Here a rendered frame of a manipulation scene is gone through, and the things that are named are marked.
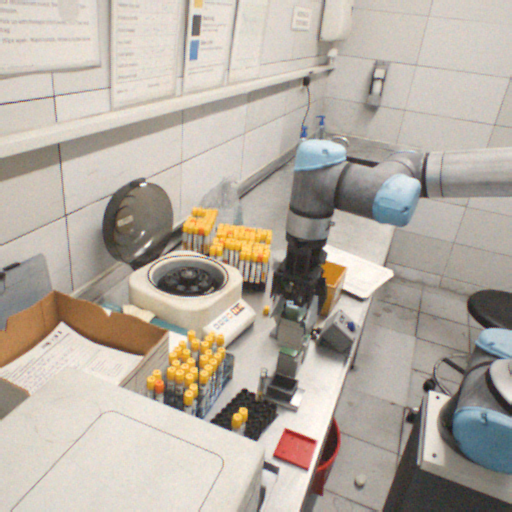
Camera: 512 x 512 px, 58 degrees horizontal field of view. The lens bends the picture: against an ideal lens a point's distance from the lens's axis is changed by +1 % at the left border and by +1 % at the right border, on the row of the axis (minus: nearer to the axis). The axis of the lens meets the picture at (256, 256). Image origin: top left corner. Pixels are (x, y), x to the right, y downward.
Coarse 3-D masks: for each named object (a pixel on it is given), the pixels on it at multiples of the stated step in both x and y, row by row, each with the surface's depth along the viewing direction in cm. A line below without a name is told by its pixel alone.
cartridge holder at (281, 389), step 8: (272, 376) 98; (280, 376) 99; (288, 376) 99; (272, 384) 99; (280, 384) 100; (288, 384) 99; (296, 384) 97; (264, 392) 97; (272, 392) 96; (280, 392) 95; (288, 392) 95; (296, 392) 98; (304, 392) 98; (272, 400) 96; (280, 400) 96; (288, 400) 95; (296, 400) 96; (296, 408) 95
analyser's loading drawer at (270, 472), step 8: (264, 464) 77; (272, 464) 77; (264, 472) 77; (272, 472) 77; (264, 480) 76; (272, 480) 76; (264, 488) 72; (272, 488) 75; (264, 496) 72; (264, 504) 72
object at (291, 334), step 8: (288, 320) 88; (304, 320) 89; (280, 328) 89; (288, 328) 88; (296, 328) 88; (280, 336) 90; (288, 336) 89; (296, 336) 88; (304, 336) 92; (280, 344) 91; (288, 344) 90; (296, 344) 89
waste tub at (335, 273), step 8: (328, 264) 134; (336, 264) 133; (328, 272) 135; (336, 272) 134; (344, 272) 129; (328, 280) 136; (336, 280) 135; (344, 280) 133; (328, 288) 122; (336, 288) 125; (328, 296) 123; (336, 296) 129; (328, 304) 124; (320, 312) 126; (328, 312) 125
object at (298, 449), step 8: (288, 432) 90; (296, 432) 89; (280, 440) 87; (288, 440) 88; (296, 440) 89; (304, 440) 89; (312, 440) 88; (280, 448) 87; (288, 448) 87; (296, 448) 87; (304, 448) 87; (312, 448) 87; (280, 456) 84; (288, 456) 85; (296, 456) 85; (304, 456) 86; (312, 456) 85; (296, 464) 83; (304, 464) 84
